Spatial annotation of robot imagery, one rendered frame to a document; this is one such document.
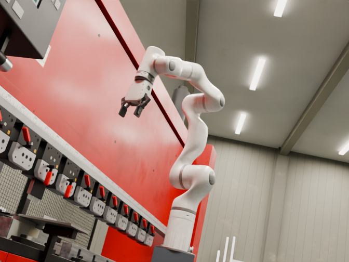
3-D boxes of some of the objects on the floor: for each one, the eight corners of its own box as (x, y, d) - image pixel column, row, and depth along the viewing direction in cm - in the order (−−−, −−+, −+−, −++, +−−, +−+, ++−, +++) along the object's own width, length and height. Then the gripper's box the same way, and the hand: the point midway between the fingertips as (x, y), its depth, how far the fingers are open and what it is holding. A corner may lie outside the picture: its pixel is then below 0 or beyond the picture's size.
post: (-44, 396, 267) (58, 106, 340) (-50, 394, 268) (53, 106, 342) (-38, 395, 271) (62, 109, 345) (-45, 393, 273) (56, 109, 346)
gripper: (124, 76, 188) (108, 111, 182) (152, 74, 176) (137, 111, 170) (135, 86, 193) (120, 120, 187) (163, 84, 181) (149, 120, 175)
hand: (129, 114), depth 179 cm, fingers open, 8 cm apart
